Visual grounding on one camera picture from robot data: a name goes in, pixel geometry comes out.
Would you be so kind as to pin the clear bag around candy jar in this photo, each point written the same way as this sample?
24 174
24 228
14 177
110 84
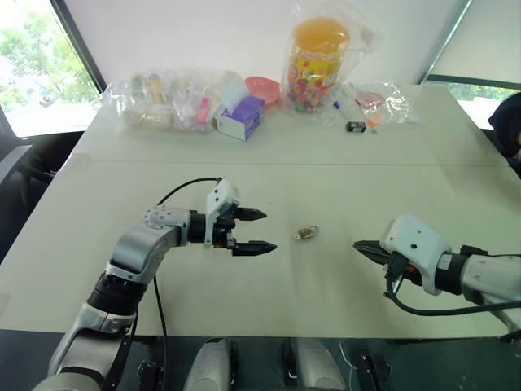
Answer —
366 45

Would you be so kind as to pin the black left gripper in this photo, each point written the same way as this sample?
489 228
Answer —
224 230

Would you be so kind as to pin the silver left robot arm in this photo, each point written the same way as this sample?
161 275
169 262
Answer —
134 248

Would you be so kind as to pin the pink plastic bowl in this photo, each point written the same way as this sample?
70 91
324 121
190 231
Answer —
264 89

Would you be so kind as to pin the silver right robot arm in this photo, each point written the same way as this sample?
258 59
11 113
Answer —
488 273

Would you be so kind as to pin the black bracket under table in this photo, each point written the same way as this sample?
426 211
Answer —
374 370
150 374

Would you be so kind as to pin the pink packet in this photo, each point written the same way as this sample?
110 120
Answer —
202 110

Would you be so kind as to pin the red rimmed round lid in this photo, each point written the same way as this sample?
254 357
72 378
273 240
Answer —
369 98

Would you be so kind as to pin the purple and white carton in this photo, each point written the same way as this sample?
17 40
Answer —
240 116

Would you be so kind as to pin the small orange plastic piece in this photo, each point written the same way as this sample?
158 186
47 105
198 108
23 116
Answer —
373 120

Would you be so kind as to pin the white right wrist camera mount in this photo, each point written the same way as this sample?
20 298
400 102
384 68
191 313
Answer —
419 244

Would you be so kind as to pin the small crumpled clear plastic bag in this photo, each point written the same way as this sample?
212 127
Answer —
386 102

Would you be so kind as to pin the person with dark hair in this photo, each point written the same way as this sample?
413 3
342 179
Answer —
506 126

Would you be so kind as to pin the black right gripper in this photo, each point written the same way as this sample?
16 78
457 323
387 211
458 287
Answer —
401 269

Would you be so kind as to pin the small black box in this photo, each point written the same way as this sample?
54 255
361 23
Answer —
355 126

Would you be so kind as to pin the silver rounded robot shape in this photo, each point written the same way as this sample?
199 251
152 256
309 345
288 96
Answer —
209 366
315 364

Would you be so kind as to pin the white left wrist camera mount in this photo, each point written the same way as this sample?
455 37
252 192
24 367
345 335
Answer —
221 199

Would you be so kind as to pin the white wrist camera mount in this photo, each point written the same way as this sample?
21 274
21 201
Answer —
221 199
419 244

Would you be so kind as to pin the large clear plastic bag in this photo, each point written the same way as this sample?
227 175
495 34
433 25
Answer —
163 102

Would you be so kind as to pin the candy jar with orange lid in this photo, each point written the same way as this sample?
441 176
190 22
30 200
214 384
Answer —
315 65

